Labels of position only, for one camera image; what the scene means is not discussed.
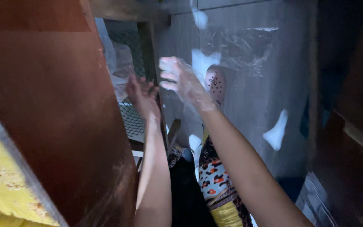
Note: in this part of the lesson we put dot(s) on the yellow slab with grey edge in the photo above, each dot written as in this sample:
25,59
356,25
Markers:
2,183

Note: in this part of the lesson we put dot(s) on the person's left hand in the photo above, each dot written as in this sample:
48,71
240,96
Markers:
143,101

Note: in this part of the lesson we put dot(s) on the white paper scrap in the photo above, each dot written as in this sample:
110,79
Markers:
276,131
195,142
200,17
204,61

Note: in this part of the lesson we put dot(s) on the clear plastic sheet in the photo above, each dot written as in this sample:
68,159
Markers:
241,47

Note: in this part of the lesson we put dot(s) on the patterned orange yellow dress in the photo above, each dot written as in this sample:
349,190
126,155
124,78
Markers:
216,186

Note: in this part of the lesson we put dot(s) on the crumpled clear plastic bag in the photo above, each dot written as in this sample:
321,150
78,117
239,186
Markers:
118,60

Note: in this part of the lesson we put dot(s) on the large brown wooden panel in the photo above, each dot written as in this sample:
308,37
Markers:
58,110

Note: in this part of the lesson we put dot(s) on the pink perforated clog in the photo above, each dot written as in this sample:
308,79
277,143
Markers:
216,84

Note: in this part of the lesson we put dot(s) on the person's right hand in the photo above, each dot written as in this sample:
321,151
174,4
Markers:
187,85

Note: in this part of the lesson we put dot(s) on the dark wooden furniture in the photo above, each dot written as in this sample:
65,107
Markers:
348,126

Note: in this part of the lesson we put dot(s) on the person's left fingers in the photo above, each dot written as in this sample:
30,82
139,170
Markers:
136,84

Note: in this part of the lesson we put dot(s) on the black garment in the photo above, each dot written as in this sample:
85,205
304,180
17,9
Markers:
187,192

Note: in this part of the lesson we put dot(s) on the person's right fingers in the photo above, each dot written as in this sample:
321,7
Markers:
169,74

